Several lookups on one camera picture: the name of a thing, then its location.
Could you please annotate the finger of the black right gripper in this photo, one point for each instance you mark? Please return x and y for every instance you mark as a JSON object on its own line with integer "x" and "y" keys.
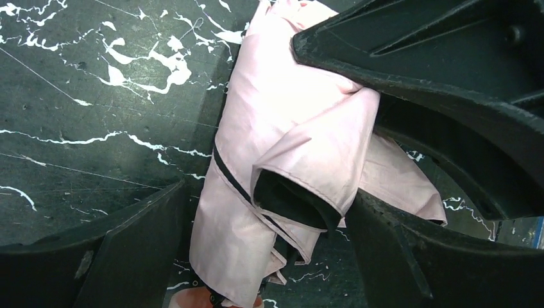
{"x": 461, "y": 81}

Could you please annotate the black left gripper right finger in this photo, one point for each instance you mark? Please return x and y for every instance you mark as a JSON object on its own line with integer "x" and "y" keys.
{"x": 406, "y": 261}

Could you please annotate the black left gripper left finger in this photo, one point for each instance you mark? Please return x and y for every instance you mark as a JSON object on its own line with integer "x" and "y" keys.
{"x": 120, "y": 260}

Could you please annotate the pink and black folding umbrella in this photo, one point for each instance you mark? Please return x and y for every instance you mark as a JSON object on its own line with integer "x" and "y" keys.
{"x": 294, "y": 146}

